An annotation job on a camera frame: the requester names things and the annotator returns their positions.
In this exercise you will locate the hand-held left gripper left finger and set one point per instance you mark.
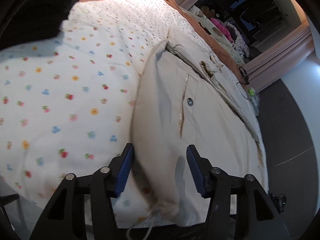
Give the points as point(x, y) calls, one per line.
point(123, 170)

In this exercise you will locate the row of dark hanging clothes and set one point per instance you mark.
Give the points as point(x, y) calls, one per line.
point(265, 10)

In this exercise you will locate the beige jacket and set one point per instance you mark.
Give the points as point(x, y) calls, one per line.
point(162, 120)

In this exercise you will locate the pile of clothes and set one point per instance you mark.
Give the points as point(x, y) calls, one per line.
point(226, 47)

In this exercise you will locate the floral clothes pile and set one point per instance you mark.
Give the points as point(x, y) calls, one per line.
point(240, 42)

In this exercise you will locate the white dotted blanket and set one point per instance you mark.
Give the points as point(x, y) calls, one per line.
point(62, 80)

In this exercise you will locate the pink cloth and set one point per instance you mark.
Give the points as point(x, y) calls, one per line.
point(221, 27)

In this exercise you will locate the brown plush toy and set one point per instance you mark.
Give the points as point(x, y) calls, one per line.
point(206, 10)

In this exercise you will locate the green packet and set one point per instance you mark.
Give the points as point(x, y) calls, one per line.
point(250, 92)

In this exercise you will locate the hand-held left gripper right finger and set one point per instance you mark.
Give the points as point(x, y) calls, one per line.
point(196, 170)

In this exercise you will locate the black cloth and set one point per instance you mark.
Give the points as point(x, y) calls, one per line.
point(37, 12)

